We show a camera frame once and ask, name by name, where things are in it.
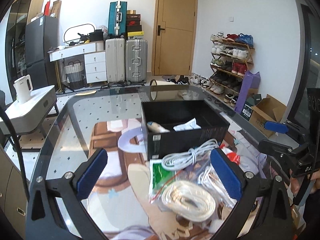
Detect person's right hand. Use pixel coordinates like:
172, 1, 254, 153
290, 169, 320, 198

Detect black refrigerator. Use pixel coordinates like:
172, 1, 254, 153
25, 16, 58, 89

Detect grey coiled cable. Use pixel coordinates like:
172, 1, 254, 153
161, 138, 220, 172

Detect green white packet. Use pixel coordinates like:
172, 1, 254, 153
149, 159, 180, 203

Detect purple rolled mat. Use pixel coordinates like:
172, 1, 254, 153
234, 70, 261, 114

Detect wooden shoe rack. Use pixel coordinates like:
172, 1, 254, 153
209, 32, 254, 108

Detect open brown cardboard box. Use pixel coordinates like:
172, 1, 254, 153
249, 94, 286, 138

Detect woven storage basket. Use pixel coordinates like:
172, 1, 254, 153
64, 60, 85, 90

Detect white electric kettle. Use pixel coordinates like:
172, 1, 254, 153
13, 74, 33, 103

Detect teal suitcase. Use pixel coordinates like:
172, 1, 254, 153
108, 1, 127, 38

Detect white side table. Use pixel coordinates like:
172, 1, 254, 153
5, 85, 59, 135

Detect white desk with drawers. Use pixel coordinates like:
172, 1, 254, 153
48, 41, 107, 84

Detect stack of shoe boxes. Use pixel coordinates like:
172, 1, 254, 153
126, 10, 144, 40

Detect black cardboard box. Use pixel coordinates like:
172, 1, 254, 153
141, 100, 229, 160

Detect red balloon glue packet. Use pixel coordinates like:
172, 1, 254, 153
221, 147, 240, 165

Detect silver suitcase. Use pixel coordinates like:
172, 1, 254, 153
125, 39, 148, 85

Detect white suitcase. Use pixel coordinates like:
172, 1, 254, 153
105, 38, 125, 83

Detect black glass cabinet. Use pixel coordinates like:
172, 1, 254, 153
5, 0, 44, 100

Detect bagged white braided rope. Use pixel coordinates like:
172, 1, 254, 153
195, 159, 241, 209

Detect silver white foil pouch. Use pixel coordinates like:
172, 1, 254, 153
173, 118, 201, 132

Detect bagged cream strap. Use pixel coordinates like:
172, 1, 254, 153
149, 171, 218, 223

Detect wooden door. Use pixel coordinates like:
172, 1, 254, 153
151, 0, 198, 75

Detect oval mirror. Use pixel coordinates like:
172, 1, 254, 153
63, 23, 95, 44

